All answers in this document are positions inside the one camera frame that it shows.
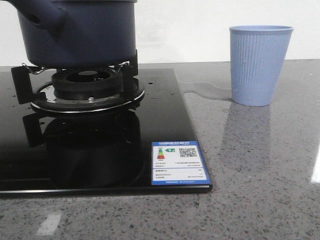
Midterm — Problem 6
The light blue ribbed cup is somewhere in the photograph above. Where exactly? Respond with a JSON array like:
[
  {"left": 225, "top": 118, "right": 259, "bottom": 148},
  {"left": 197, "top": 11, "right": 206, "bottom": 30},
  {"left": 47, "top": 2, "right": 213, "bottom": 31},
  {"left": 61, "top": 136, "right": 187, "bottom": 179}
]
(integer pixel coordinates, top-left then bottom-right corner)
[{"left": 229, "top": 25, "right": 294, "bottom": 107}]

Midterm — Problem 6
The dark blue pot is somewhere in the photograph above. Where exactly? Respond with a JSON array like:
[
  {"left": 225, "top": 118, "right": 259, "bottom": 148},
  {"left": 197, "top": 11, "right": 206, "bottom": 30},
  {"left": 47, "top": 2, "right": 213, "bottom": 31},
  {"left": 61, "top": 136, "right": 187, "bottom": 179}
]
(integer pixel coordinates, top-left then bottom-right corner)
[{"left": 9, "top": 0, "right": 136, "bottom": 69}]

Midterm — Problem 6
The black metal pot support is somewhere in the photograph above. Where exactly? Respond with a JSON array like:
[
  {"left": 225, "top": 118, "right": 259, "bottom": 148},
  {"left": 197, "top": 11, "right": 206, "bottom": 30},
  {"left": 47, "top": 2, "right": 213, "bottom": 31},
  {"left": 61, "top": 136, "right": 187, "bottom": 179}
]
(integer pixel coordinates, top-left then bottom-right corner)
[{"left": 11, "top": 55, "right": 145, "bottom": 116}]

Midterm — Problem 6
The blue energy label sticker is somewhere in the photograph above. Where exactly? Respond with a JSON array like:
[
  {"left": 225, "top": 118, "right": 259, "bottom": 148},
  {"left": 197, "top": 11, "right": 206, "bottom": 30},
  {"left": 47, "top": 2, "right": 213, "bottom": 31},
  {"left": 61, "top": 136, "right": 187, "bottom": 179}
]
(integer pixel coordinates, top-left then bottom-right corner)
[{"left": 151, "top": 140, "right": 211, "bottom": 186}]

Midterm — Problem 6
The black glass gas stove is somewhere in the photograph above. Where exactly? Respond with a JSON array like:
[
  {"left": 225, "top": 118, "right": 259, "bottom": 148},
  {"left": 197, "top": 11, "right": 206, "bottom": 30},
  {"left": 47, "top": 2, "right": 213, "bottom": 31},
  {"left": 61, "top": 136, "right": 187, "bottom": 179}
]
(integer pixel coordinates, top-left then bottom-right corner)
[{"left": 0, "top": 67, "right": 213, "bottom": 198}]

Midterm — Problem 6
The black gas burner head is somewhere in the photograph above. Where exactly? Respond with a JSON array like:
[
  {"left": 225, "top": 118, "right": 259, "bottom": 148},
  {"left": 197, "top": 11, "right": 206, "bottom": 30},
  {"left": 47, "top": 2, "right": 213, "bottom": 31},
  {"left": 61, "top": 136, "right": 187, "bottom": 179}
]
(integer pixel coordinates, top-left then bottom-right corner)
[{"left": 51, "top": 67, "right": 123, "bottom": 100}]

